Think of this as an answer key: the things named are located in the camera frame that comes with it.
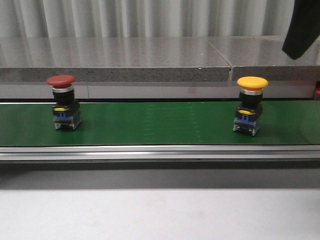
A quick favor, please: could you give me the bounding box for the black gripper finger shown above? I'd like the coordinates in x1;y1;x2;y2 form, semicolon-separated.
282;0;320;60

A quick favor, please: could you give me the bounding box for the yellow mushroom push button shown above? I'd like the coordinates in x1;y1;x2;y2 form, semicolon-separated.
233;76;269;136

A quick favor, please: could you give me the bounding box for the red mushroom push button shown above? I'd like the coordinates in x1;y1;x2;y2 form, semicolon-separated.
47;74;82;130

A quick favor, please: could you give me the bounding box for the grey granite slab right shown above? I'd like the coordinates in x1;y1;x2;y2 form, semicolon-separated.
207;36;320;82

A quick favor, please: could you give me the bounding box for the grey granite slab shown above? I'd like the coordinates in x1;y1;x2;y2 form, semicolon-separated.
207;36;320;82
0;37;231;83

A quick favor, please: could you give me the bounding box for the green conveyor belt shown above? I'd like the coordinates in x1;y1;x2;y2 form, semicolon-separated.
0;100;320;147

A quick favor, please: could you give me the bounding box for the grey granite slab left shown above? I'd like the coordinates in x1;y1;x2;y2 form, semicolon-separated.
0;37;231;83

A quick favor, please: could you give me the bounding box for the white curtain backdrop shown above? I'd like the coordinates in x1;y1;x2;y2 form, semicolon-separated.
0;0;320;39

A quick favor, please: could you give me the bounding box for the aluminium conveyor frame rail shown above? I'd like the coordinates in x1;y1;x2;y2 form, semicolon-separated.
0;145;320;163

